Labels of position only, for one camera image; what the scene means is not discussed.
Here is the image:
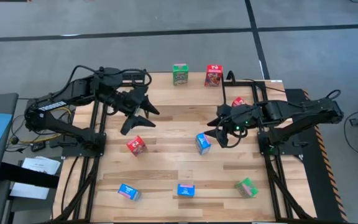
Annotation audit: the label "tangled black floor cables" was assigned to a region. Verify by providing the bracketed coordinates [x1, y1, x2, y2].
[4, 96, 80, 153]

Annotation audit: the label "white paper sheet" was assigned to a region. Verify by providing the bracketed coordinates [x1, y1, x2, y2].
[9, 182, 51, 200]
[21, 156, 62, 175]

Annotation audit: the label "black bar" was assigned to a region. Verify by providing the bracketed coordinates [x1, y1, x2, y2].
[0, 162, 60, 189]

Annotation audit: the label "blue Rice Krispies cereal box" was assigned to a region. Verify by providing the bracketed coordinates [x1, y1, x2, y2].
[117, 183, 142, 202]
[195, 132, 212, 156]
[177, 183, 196, 198]

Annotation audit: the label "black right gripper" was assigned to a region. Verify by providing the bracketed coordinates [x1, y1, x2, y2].
[203, 103, 261, 149]

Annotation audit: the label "black hazard-striped floor mat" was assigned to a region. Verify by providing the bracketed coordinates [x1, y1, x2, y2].
[285, 88, 349, 223]

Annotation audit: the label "green Apple Jacks cereal box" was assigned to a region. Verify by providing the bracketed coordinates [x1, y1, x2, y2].
[234, 177, 259, 199]
[172, 63, 190, 86]

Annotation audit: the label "black metal table frame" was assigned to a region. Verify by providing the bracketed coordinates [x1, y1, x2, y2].
[53, 70, 319, 224]

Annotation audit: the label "red Froot Loops cereal box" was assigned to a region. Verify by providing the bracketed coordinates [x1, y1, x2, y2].
[204, 64, 224, 88]
[231, 96, 247, 108]
[126, 135, 148, 157]

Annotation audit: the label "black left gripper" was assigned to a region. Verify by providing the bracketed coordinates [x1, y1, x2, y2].
[113, 85, 161, 136]

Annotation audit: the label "yellow power plug cable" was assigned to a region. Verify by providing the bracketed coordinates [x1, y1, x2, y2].
[19, 106, 73, 144]

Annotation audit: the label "wooden shelf with black legs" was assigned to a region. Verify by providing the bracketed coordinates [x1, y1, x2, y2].
[141, 70, 227, 119]

